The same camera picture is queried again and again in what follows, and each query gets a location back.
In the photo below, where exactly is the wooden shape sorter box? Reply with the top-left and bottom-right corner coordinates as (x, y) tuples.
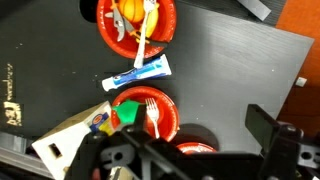
(32, 101), (111, 180)

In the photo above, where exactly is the red bowl with orange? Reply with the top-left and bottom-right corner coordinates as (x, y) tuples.
(96, 0), (177, 59)

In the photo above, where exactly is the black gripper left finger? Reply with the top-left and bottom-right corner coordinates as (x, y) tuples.
(134, 104), (146, 129)

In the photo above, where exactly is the silver metal fork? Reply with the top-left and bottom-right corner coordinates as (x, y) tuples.
(134, 0), (157, 68)

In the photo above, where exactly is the blue white toothpaste tube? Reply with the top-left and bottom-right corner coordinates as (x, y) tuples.
(101, 54), (172, 91)

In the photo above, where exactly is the orange fruit toy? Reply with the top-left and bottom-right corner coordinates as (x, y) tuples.
(118, 0), (145, 23)

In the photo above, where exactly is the red bowl with green toy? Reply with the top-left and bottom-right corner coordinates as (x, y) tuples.
(111, 86), (180, 141)

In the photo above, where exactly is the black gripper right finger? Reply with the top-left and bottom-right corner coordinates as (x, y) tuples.
(245, 104), (281, 153)

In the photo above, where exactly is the empty red bowl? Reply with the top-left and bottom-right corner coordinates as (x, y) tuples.
(177, 142), (215, 154)

